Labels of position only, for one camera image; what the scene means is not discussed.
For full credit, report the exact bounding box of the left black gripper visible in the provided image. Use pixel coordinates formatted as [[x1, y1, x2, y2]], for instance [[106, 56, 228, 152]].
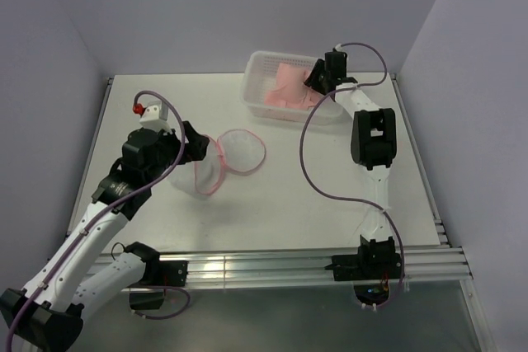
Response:
[[144, 120, 208, 184]]

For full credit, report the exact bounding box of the pink bra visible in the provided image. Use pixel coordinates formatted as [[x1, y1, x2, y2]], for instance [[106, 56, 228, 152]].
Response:
[[264, 63, 322, 110]]

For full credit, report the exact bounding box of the white mesh laundry bag pink zipper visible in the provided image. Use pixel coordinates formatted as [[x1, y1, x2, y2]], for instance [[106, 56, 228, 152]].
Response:
[[167, 129, 266, 198]]

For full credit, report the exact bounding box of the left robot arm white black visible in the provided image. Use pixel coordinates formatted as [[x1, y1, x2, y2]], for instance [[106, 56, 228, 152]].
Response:
[[1, 121, 210, 351]]

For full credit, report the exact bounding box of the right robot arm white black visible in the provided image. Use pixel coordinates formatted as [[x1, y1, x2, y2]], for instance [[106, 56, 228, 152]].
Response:
[[304, 47, 404, 281]]

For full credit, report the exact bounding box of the white plastic perforated basket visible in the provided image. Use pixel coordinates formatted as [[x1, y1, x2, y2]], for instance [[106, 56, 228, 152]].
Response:
[[240, 51, 322, 123]]

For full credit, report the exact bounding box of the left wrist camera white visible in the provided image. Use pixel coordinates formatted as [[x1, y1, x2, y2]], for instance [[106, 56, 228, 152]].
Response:
[[132, 101, 170, 132]]

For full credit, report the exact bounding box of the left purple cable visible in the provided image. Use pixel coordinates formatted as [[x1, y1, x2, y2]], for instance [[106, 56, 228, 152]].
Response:
[[7, 90, 186, 340]]

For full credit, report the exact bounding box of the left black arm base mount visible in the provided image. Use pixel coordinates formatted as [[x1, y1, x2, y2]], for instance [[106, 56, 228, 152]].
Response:
[[128, 260, 191, 316]]

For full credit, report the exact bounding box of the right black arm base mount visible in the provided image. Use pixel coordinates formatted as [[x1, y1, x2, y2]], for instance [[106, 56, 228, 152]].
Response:
[[324, 253, 403, 311]]

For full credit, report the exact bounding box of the aluminium rail frame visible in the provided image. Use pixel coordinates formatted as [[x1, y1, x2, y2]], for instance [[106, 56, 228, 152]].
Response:
[[160, 246, 473, 290]]

